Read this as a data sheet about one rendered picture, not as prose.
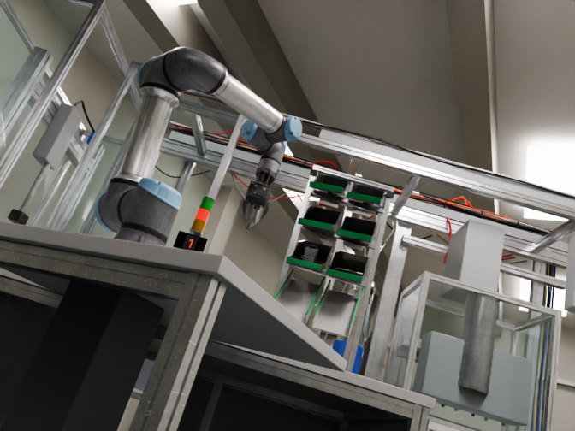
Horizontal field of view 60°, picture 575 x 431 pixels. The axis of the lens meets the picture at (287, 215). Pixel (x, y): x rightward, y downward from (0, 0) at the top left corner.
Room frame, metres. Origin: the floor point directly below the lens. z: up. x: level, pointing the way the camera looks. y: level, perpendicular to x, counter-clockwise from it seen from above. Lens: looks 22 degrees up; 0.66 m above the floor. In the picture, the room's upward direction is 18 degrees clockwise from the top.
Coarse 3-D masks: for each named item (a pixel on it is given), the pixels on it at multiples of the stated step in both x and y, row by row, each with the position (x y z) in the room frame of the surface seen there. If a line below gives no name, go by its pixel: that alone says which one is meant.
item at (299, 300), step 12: (288, 276) 1.83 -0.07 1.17; (324, 276) 1.84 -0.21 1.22; (288, 288) 1.84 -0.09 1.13; (300, 288) 1.85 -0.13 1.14; (312, 288) 1.85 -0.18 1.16; (276, 300) 1.74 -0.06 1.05; (288, 300) 1.78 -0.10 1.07; (300, 300) 1.78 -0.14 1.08; (312, 300) 1.71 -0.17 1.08; (300, 312) 1.73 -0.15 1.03
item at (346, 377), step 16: (0, 272) 1.59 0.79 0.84; (256, 352) 1.54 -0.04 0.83; (208, 368) 2.81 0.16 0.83; (224, 368) 2.46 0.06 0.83; (240, 368) 2.18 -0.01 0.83; (304, 368) 1.53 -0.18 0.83; (320, 368) 1.52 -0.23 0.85; (256, 384) 2.89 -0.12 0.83; (272, 384) 2.52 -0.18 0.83; (288, 384) 2.23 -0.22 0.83; (352, 384) 1.53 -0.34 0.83; (368, 384) 1.51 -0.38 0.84; (384, 384) 1.51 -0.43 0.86; (320, 400) 2.58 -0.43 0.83; (336, 400) 2.28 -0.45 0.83; (416, 400) 1.51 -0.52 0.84; (432, 400) 1.50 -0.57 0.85
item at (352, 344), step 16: (336, 176) 1.83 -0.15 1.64; (352, 176) 1.82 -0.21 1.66; (304, 208) 1.83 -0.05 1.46; (384, 208) 1.81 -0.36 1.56; (384, 224) 1.81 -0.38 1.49; (368, 256) 1.98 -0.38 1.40; (368, 272) 1.97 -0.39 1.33; (368, 288) 1.81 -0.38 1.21; (352, 336) 1.98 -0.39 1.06; (352, 352) 1.81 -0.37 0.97; (352, 368) 1.81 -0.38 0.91
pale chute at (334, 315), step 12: (324, 300) 1.83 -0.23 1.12; (336, 300) 1.83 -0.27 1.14; (348, 300) 1.84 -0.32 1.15; (324, 312) 1.77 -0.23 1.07; (336, 312) 1.77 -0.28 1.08; (348, 312) 1.78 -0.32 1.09; (312, 324) 1.69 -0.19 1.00; (324, 324) 1.71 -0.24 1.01; (336, 324) 1.72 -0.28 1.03; (348, 324) 1.72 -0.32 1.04; (348, 336) 1.67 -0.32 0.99
